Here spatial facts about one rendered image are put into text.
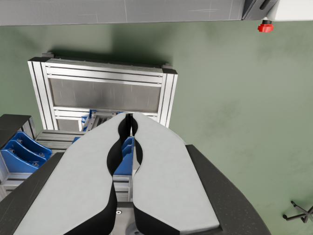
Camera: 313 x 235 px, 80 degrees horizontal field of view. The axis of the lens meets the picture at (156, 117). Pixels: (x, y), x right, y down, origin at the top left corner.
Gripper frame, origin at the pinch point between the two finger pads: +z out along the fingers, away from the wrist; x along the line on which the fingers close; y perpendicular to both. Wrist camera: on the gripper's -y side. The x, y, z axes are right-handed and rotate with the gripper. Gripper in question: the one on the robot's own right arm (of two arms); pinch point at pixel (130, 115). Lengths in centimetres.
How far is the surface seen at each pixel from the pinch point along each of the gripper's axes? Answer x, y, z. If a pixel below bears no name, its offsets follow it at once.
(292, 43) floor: 105, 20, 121
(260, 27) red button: 31, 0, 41
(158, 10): 4.0, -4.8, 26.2
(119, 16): -2.8, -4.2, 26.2
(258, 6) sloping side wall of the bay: 20.3, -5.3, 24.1
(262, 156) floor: 115, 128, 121
